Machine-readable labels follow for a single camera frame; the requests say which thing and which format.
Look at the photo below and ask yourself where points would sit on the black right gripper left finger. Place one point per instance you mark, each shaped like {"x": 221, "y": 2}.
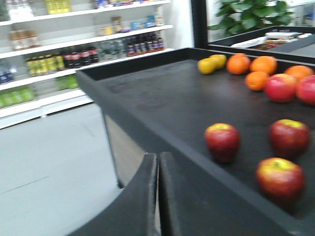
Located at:
{"x": 132, "y": 213}

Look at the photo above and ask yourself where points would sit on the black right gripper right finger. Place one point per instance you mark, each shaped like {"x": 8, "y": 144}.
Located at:
{"x": 193, "y": 205}

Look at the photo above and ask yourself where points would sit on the dark red apple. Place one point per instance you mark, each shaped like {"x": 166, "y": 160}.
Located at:
{"x": 281, "y": 181}
{"x": 223, "y": 141}
{"x": 289, "y": 139}

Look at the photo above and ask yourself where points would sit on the black wood produce display table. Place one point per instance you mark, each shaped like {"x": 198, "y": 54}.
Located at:
{"x": 162, "y": 103}

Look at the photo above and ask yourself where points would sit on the yellow green fruit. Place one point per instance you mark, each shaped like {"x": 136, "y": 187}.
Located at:
{"x": 219, "y": 60}
{"x": 206, "y": 66}

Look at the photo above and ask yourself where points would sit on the orange fruit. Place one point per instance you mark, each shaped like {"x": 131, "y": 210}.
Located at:
{"x": 238, "y": 64}
{"x": 299, "y": 71}
{"x": 256, "y": 80}
{"x": 267, "y": 64}

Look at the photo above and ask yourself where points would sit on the bright red apple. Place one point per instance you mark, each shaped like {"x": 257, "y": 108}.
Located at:
{"x": 281, "y": 88}
{"x": 305, "y": 90}

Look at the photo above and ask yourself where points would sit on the checkerboard calibration board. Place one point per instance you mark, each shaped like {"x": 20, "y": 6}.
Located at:
{"x": 250, "y": 43}

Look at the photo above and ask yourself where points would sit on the black rear display table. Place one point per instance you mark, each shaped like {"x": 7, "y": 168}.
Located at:
{"x": 283, "y": 42}

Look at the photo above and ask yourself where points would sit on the white store shelf unit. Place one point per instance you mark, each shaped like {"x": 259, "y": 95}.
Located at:
{"x": 43, "y": 43}

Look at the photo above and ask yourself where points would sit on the potted green plant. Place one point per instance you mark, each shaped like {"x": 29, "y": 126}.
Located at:
{"x": 241, "y": 16}

